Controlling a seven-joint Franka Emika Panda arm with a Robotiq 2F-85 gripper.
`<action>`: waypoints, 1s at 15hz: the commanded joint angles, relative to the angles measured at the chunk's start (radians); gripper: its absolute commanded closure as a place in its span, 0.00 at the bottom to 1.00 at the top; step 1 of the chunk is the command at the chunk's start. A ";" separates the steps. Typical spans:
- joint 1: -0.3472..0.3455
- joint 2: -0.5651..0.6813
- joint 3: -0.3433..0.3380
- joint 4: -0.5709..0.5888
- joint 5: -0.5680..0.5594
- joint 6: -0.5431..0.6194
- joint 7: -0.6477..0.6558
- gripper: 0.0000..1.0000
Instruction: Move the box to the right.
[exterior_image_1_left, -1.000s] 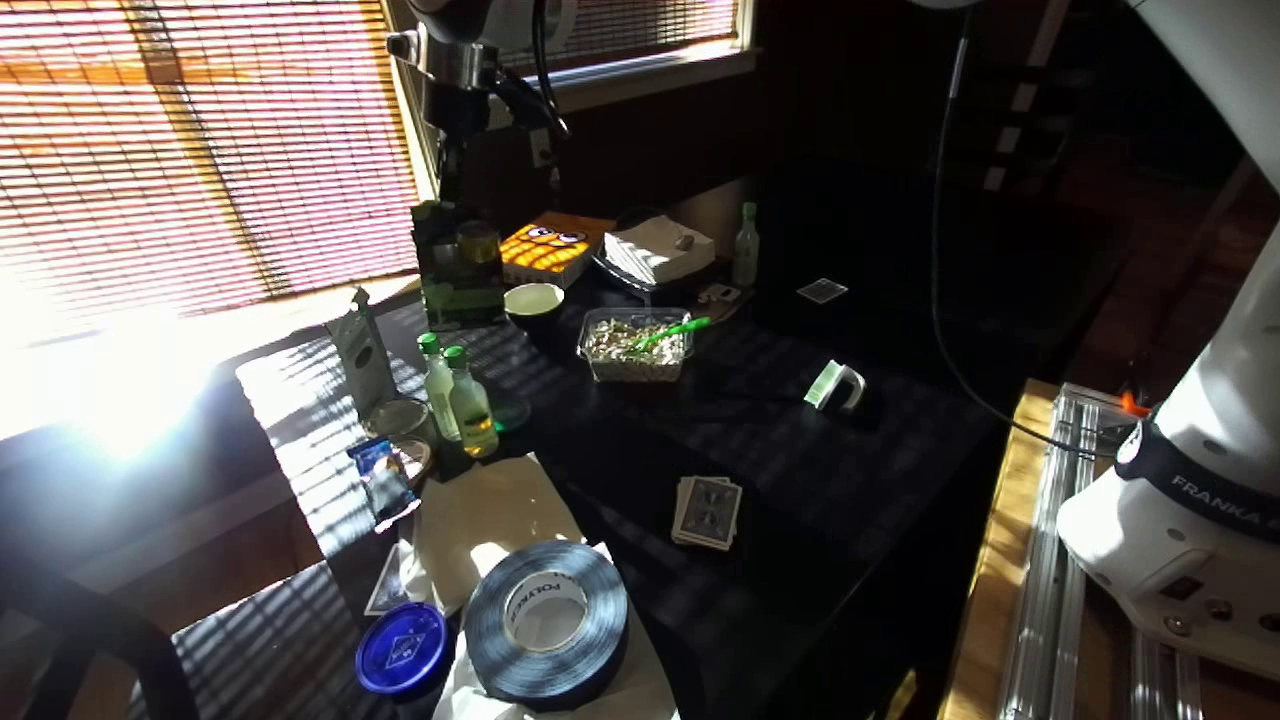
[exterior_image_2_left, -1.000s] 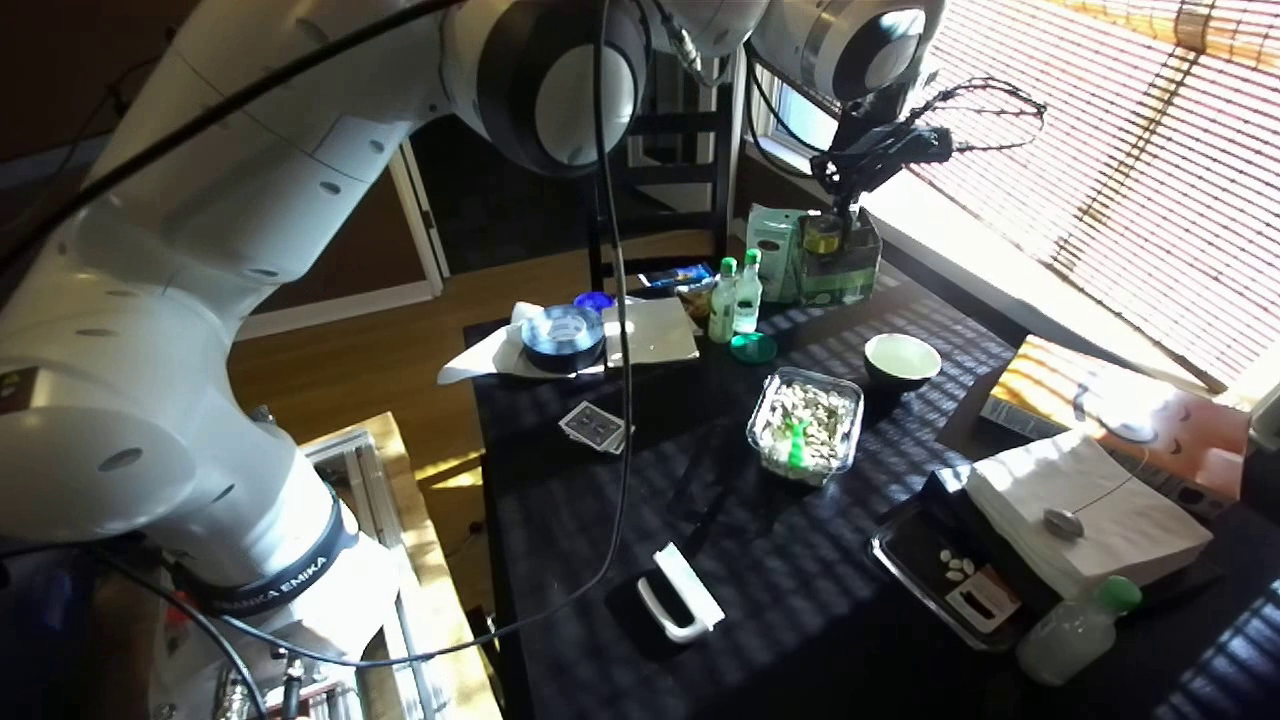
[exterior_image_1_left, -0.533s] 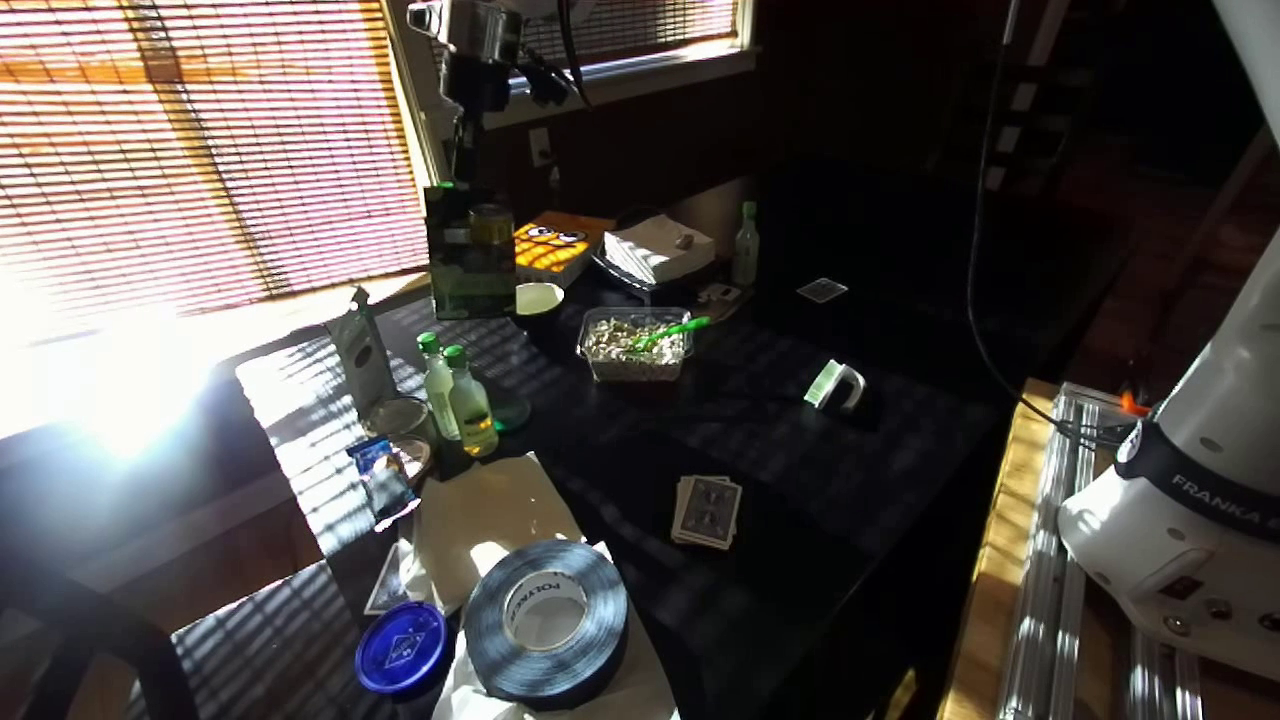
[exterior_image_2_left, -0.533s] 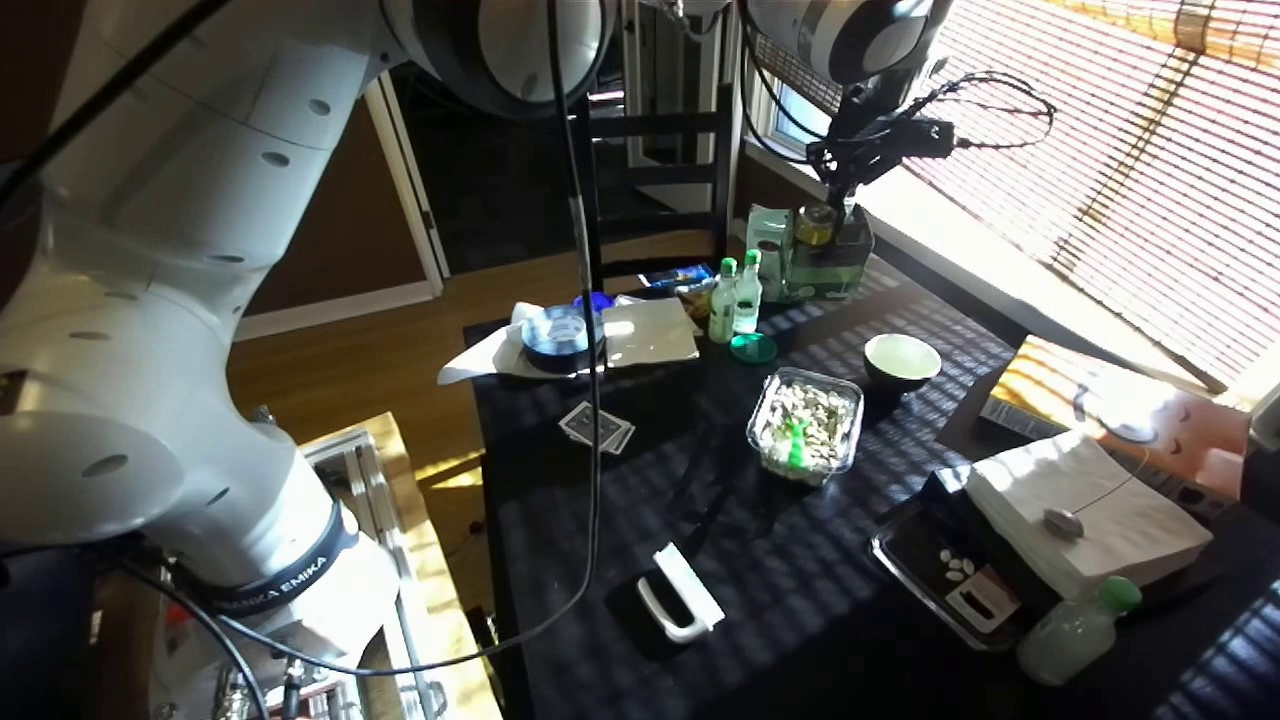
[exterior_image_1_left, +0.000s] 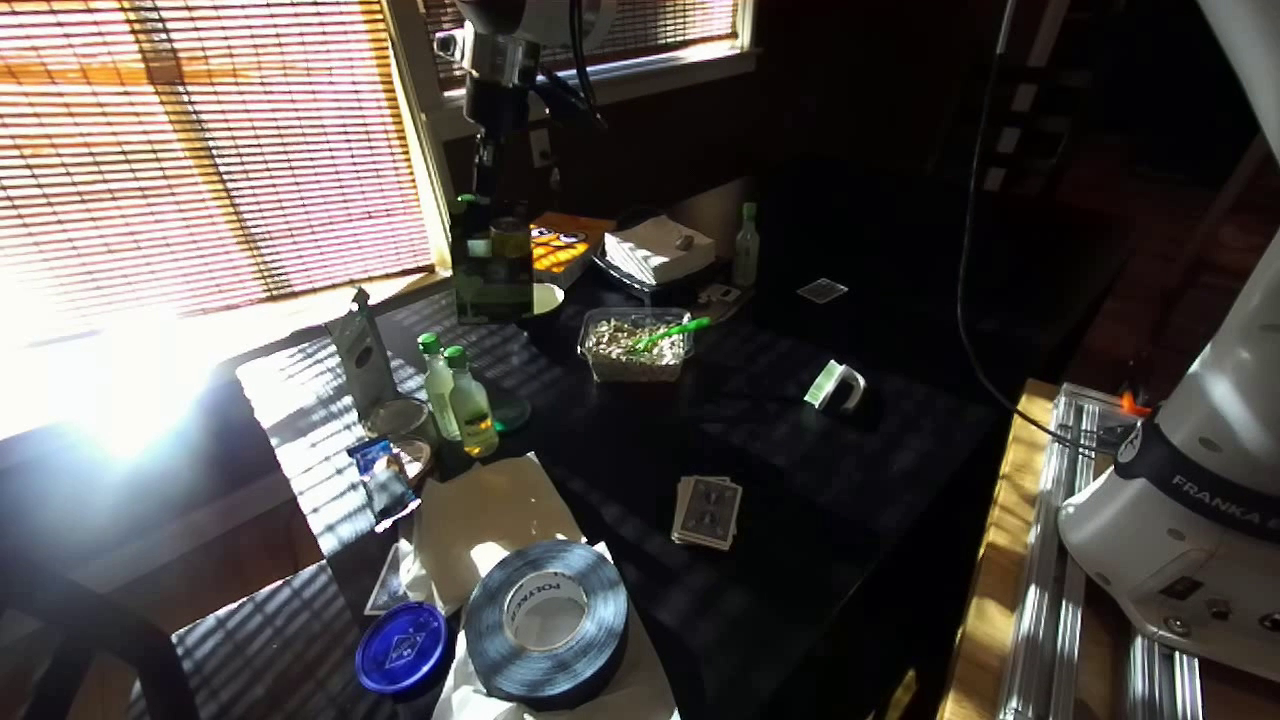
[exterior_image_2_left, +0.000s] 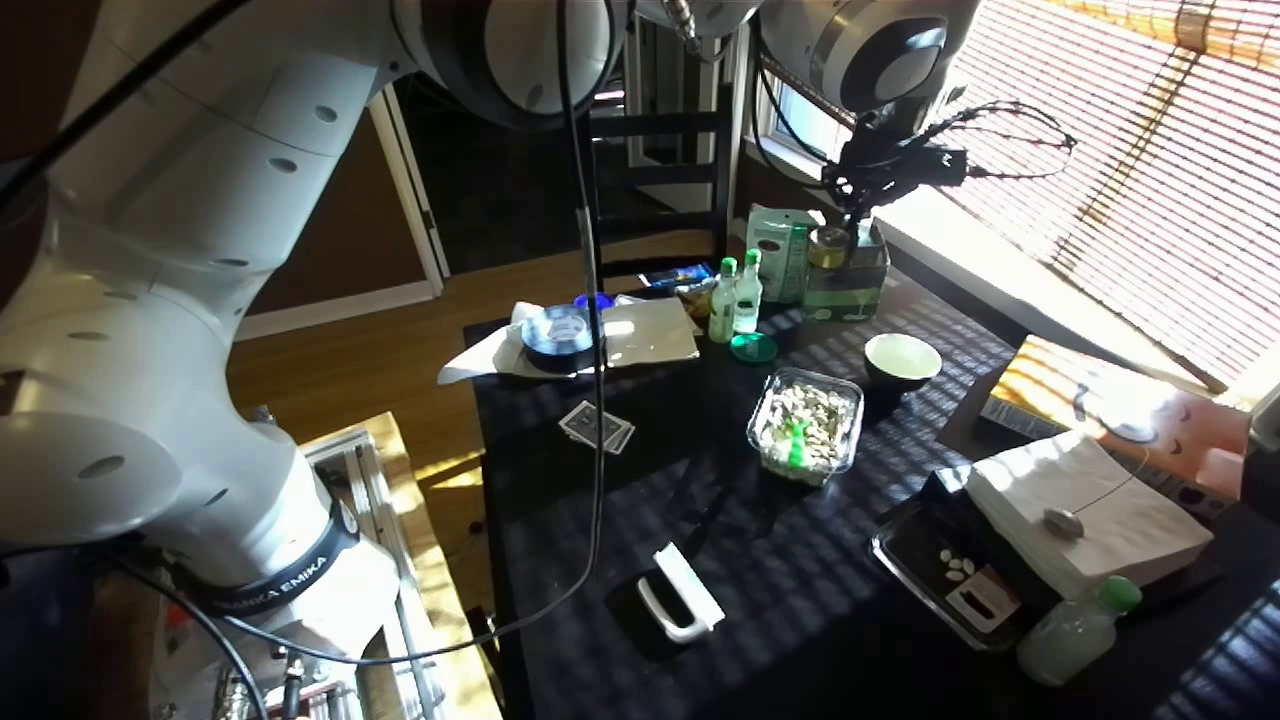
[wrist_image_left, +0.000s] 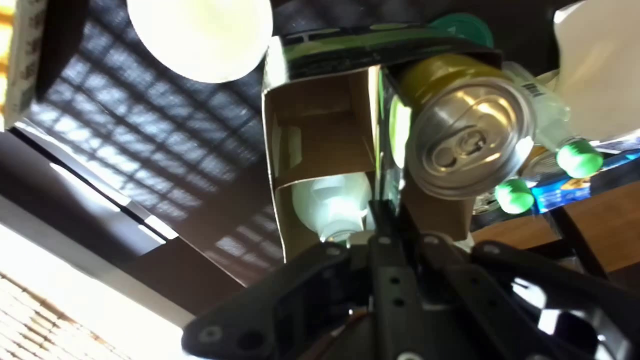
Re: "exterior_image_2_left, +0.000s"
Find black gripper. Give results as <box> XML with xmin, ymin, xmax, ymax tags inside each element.
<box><xmin>818</xmin><ymin>110</ymin><xmax>974</xmax><ymax>254</ymax></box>

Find green box with jars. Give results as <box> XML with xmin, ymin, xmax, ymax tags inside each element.
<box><xmin>796</xmin><ymin>214</ymin><xmax>890</xmax><ymax>327</ymax></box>

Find white flat box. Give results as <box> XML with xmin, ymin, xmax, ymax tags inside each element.
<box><xmin>959</xmin><ymin>426</ymin><xmax>1218</xmax><ymax>603</ymax></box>

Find yellow lid jar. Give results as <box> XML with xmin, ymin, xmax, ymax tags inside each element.
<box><xmin>808</xmin><ymin>220</ymin><xmax>865</xmax><ymax>274</ymax></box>

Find green tea carton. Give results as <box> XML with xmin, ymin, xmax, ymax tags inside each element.
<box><xmin>740</xmin><ymin>201</ymin><xmax>818</xmax><ymax>310</ymax></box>

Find clear bottle green cap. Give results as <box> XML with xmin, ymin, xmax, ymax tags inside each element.
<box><xmin>703</xmin><ymin>252</ymin><xmax>743</xmax><ymax>348</ymax></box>
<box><xmin>732</xmin><ymin>245</ymin><xmax>771</xmax><ymax>341</ymax></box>

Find window side bench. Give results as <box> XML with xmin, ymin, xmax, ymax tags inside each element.
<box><xmin>873</xmin><ymin>180</ymin><xmax>1205</xmax><ymax>392</ymax></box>

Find green round coaster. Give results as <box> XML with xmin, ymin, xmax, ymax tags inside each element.
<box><xmin>723</xmin><ymin>327</ymin><xmax>787</xmax><ymax>371</ymax></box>

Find clear plastic food container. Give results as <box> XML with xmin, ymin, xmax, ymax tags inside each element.
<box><xmin>740</xmin><ymin>362</ymin><xmax>873</xmax><ymax>489</ymax></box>

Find blue snack packet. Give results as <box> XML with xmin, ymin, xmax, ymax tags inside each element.
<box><xmin>634</xmin><ymin>259</ymin><xmax>723</xmax><ymax>304</ymax></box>

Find dark chair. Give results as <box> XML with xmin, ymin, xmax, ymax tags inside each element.
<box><xmin>577</xmin><ymin>51</ymin><xmax>743</xmax><ymax>293</ymax></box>

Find green plastic piece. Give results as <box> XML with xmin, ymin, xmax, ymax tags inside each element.
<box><xmin>774</xmin><ymin>413</ymin><xmax>815</xmax><ymax>473</ymax></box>

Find brown cardboard sheet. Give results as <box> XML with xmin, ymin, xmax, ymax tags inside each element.
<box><xmin>590</xmin><ymin>293</ymin><xmax>707</xmax><ymax>376</ymax></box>

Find large window blinds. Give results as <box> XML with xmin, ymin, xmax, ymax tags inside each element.
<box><xmin>930</xmin><ymin>0</ymin><xmax>1280</xmax><ymax>395</ymax></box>

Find black digital scale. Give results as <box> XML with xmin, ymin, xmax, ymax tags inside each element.
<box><xmin>866</xmin><ymin>462</ymin><xmax>1071</xmax><ymax>658</ymax></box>

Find small grey object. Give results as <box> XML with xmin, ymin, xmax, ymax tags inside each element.
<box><xmin>1038</xmin><ymin>503</ymin><xmax>1088</xmax><ymax>542</ymax></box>

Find pink packet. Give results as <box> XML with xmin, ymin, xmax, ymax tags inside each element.
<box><xmin>1144</xmin><ymin>392</ymin><xmax>1262</xmax><ymax>506</ymax></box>

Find white mug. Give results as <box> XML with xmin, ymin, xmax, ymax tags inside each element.
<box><xmin>633</xmin><ymin>539</ymin><xmax>732</xmax><ymax>649</ymax></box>

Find small white bottle green cap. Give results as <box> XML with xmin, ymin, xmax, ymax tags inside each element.
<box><xmin>1013</xmin><ymin>572</ymin><xmax>1149</xmax><ymax>693</ymax></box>

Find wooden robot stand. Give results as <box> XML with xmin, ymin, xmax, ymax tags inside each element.
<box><xmin>311</xmin><ymin>408</ymin><xmax>505</xmax><ymax>720</ymax></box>

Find coiled black gripper cable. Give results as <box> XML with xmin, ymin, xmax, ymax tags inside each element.
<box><xmin>917</xmin><ymin>93</ymin><xmax>1078</xmax><ymax>185</ymax></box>

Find long black cable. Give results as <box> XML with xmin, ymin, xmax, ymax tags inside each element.
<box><xmin>194</xmin><ymin>0</ymin><xmax>616</xmax><ymax>670</ymax></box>

